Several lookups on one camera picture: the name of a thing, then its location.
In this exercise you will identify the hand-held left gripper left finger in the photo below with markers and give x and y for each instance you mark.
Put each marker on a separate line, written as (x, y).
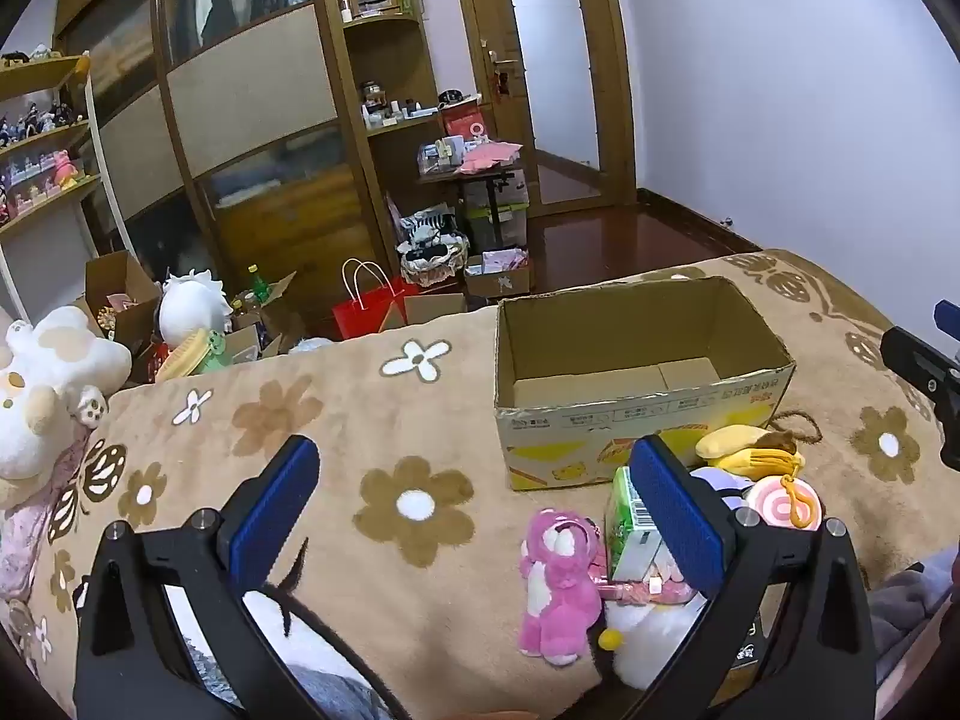
(277, 510)

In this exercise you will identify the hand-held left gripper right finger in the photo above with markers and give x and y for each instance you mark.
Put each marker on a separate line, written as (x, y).
(675, 517)

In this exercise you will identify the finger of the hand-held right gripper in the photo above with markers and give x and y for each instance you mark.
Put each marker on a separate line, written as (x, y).
(948, 319)
(922, 364)

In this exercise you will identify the green tissue pack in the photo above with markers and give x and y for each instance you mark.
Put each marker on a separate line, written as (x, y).
(626, 532)

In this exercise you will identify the blindfolded white-haired plush doll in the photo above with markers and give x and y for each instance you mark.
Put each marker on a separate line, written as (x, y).
(712, 481)

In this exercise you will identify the pink swirl round plush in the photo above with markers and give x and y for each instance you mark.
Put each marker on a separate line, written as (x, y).
(765, 506)

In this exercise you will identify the yellow banana plush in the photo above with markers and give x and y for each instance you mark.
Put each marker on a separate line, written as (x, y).
(739, 441)

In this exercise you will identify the pink bear plush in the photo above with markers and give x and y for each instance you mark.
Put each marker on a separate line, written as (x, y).
(555, 577)

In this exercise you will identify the cardboard box yellow print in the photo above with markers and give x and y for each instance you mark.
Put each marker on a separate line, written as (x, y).
(637, 330)

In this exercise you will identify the pink plastic packet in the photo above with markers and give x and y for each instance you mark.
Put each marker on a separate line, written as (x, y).
(637, 591)

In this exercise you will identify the brown flower blanket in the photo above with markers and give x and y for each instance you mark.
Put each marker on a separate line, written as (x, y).
(337, 405)

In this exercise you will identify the white duck plush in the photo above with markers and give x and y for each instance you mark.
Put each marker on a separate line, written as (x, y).
(652, 645)

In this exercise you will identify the dark packet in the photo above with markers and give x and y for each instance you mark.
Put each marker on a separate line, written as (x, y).
(746, 645)

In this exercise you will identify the yellow green plush toy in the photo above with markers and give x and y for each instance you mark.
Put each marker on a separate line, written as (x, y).
(187, 356)

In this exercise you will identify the cardboard box with bottles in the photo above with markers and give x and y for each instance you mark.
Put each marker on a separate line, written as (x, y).
(274, 330)

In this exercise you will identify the red paper bag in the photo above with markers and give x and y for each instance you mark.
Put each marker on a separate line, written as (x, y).
(364, 319)

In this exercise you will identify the white round plush toy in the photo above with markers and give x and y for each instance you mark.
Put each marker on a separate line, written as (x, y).
(191, 307)

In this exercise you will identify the green bottle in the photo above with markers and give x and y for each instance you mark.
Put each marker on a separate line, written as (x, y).
(259, 283)

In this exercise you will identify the grey cloth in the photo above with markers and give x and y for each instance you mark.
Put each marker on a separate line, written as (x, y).
(900, 600)

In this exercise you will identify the pink quilt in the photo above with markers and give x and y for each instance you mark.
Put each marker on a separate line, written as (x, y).
(30, 540)

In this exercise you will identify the small brown cardboard box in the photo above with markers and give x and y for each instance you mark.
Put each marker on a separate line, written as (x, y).
(435, 309)

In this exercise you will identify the large white cat plush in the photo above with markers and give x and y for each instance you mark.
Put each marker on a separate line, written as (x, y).
(45, 390)

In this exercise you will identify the open brown cardboard box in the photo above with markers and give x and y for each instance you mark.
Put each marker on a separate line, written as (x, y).
(120, 277)

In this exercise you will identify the cardboard box with pink contents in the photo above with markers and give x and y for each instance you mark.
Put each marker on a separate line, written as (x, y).
(499, 277)

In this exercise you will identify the cluttered side table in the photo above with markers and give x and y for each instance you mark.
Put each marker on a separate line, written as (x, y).
(472, 165)

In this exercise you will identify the wooden wardrobe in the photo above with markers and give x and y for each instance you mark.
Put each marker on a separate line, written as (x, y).
(247, 105)

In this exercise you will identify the wooden display shelf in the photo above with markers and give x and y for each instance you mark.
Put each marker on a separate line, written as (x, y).
(37, 142)

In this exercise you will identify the wooden glass door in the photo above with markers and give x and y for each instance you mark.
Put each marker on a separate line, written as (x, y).
(555, 52)

